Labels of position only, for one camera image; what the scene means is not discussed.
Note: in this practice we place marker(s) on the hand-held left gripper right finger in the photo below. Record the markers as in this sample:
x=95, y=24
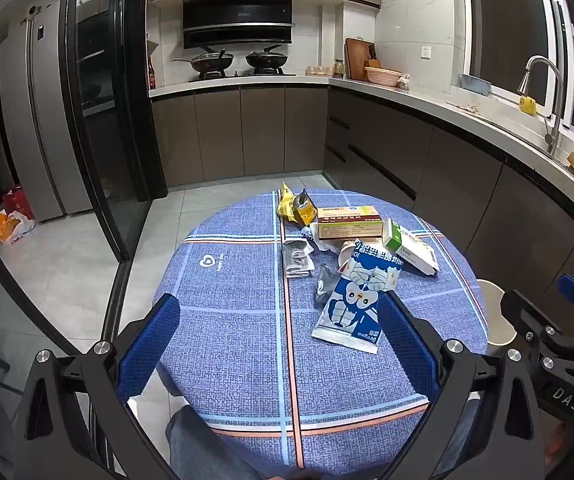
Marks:
x=407, y=345

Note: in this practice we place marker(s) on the black framed glass door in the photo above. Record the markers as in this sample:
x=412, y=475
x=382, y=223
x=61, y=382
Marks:
x=112, y=110

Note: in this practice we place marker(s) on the dark grey wrapper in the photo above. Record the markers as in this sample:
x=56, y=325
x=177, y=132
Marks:
x=326, y=282

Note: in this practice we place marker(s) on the silver refrigerator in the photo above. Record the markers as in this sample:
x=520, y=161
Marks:
x=32, y=135

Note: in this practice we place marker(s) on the wooden cutting board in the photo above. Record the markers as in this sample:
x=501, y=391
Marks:
x=357, y=57

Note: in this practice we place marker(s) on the round table blue tablecloth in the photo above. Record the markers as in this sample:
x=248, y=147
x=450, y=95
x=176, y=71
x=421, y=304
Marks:
x=237, y=310

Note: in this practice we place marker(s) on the green white carton box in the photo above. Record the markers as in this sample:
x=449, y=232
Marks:
x=412, y=250

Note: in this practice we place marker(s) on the gas stove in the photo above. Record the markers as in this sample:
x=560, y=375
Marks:
x=242, y=75

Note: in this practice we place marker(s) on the white wall socket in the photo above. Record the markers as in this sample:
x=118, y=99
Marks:
x=426, y=51

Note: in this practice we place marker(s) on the glass jar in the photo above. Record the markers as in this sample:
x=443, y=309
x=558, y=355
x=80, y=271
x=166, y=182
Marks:
x=339, y=69

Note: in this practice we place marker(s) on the beige red cardboard box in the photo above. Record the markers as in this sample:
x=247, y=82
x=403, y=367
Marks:
x=349, y=227

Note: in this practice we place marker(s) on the silver foil wrapper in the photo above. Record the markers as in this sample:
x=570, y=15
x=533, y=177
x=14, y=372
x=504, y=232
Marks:
x=294, y=257

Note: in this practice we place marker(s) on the orange plastic bag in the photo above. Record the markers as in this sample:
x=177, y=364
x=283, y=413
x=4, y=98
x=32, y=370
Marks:
x=9, y=227

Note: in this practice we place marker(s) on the kitchen window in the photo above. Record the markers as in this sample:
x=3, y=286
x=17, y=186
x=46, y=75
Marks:
x=512, y=20

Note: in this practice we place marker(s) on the black wok with lid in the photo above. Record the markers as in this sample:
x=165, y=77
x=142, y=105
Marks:
x=212, y=62

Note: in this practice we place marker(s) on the white tissue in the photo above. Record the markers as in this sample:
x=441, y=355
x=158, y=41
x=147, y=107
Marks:
x=324, y=245

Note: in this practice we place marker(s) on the steel kitchen faucet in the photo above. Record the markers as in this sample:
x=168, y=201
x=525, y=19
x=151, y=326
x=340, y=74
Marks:
x=557, y=110

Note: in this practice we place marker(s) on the yellow grey foil packet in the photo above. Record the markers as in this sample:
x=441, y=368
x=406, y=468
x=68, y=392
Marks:
x=307, y=212

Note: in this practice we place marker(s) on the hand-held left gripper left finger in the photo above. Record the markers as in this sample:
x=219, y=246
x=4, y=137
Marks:
x=149, y=345

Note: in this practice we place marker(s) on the black range hood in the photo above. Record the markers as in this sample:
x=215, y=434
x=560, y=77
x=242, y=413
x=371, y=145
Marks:
x=237, y=22

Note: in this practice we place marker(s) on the blue tray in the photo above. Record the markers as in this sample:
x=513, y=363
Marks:
x=474, y=85

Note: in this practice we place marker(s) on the yellow sponge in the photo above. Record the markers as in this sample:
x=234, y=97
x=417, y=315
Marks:
x=527, y=105

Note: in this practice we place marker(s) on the blue white cartoon packet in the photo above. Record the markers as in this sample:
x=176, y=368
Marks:
x=352, y=305

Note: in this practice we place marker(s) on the white trash bin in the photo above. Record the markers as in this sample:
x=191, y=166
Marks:
x=497, y=320

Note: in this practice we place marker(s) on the person's left leg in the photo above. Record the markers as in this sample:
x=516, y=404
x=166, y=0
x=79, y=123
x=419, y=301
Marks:
x=202, y=445

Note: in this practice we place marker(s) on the row of small cups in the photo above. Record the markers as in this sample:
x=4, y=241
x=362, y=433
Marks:
x=318, y=70

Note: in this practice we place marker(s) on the red bag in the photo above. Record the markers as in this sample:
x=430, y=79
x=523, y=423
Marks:
x=18, y=203

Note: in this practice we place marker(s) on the yellow crinkled snack wrapper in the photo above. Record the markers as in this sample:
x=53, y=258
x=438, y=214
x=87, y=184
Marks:
x=286, y=205

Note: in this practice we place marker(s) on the dark sauce bottle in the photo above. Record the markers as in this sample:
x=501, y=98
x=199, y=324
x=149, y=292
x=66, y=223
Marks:
x=151, y=75

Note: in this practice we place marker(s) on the woven basket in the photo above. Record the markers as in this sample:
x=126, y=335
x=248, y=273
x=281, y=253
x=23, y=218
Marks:
x=383, y=77

